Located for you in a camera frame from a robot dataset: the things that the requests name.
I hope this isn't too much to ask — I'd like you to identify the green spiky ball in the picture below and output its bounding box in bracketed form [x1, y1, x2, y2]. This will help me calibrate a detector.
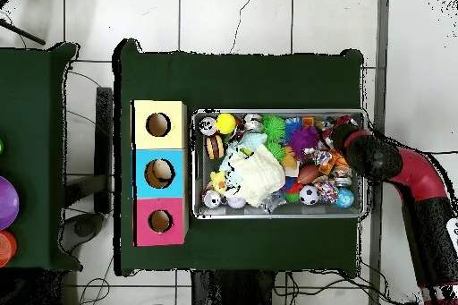
[262, 114, 287, 140]

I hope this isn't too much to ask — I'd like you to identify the silver can with pull tab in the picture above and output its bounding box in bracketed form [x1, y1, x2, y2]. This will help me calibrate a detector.
[199, 116, 218, 138]

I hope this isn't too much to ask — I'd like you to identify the cream knitted cloth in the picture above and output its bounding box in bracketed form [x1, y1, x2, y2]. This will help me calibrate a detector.
[234, 145, 289, 209]

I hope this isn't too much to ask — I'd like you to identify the crushed silver can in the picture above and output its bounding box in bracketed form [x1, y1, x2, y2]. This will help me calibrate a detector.
[242, 113, 265, 133]

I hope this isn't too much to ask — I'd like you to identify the purple spiky ball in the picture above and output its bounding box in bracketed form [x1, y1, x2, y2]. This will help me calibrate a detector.
[288, 125, 319, 156]

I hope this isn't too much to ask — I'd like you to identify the purple disc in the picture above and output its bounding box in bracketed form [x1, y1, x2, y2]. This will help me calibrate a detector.
[0, 175, 21, 231]

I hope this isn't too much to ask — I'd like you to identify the small soccer ball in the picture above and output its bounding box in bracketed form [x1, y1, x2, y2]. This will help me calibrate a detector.
[299, 185, 321, 207]

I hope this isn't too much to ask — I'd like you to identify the wooden box with three holes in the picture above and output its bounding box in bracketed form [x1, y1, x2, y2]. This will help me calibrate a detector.
[131, 99, 190, 248]

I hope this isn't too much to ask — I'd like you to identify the red disc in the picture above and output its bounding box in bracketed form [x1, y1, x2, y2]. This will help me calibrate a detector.
[0, 230, 18, 267]

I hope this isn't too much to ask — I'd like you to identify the red soda can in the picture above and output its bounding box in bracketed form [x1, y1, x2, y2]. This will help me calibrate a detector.
[202, 189, 225, 210]

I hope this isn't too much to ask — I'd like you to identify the yellow tennis ball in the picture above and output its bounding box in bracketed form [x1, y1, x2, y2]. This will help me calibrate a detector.
[216, 113, 238, 135]

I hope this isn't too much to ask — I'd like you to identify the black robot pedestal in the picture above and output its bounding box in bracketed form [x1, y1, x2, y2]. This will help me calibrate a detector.
[191, 268, 287, 305]

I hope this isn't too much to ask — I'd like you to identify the light teal cloth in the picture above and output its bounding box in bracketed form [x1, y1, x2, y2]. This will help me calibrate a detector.
[220, 131, 269, 175]

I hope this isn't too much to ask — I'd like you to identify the dark green side table cloth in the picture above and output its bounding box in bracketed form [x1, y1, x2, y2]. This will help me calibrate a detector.
[0, 43, 80, 270]

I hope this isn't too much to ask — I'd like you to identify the black side stand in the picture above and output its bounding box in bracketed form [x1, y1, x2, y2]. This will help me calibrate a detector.
[64, 86, 115, 213]

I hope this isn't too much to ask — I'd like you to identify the clear shallow mesh bin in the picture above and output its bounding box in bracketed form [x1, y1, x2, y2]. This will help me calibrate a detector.
[191, 109, 370, 220]

